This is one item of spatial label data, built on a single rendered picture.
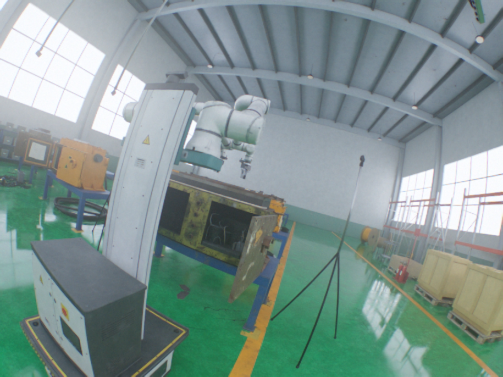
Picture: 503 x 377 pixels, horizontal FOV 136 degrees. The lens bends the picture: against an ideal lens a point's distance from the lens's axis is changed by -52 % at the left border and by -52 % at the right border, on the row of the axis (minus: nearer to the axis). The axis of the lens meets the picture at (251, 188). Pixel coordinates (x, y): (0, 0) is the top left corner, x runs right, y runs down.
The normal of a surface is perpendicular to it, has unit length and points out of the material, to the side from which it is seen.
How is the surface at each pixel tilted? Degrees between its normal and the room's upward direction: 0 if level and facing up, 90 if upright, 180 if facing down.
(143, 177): 90
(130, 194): 90
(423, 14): 180
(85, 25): 90
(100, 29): 90
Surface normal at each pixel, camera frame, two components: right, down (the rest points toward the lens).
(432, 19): -0.27, 0.96
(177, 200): -0.25, -0.08
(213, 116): 0.00, -0.01
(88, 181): 0.94, 0.26
